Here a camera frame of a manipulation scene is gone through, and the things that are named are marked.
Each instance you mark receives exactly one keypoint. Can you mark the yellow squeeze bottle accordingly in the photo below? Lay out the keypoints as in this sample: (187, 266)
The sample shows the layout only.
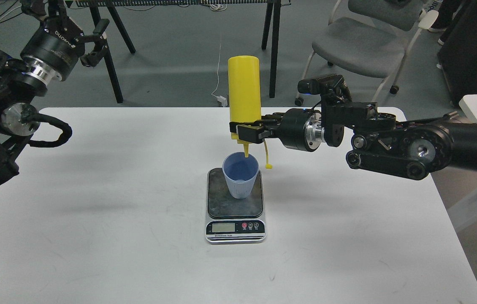
(244, 94)

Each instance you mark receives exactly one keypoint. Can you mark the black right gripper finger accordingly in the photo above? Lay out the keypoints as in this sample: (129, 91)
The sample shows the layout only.
(267, 122)
(255, 134)

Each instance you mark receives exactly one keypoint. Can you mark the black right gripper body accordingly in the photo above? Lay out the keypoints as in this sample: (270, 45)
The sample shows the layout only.
(295, 128)

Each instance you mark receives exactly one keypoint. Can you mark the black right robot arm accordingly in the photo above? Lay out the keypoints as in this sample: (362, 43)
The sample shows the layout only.
(409, 149)

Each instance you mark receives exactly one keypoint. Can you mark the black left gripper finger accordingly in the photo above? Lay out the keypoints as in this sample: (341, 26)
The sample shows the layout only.
(52, 16)
(98, 37)

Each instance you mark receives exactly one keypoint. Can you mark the grey office chair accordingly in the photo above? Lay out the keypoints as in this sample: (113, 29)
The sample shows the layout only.
(367, 50)

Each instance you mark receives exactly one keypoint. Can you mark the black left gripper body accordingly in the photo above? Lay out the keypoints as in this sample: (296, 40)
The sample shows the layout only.
(53, 50)

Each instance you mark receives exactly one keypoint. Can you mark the black-legged background table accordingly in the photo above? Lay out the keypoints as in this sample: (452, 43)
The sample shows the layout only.
(271, 28)

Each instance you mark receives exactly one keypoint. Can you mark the blue plastic cup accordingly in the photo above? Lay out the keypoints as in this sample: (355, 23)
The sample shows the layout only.
(240, 173)

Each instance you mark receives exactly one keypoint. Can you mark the digital kitchen scale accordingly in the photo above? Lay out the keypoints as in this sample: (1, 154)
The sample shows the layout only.
(230, 220)

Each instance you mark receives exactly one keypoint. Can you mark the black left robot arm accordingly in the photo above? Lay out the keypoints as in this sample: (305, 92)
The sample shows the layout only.
(20, 123)

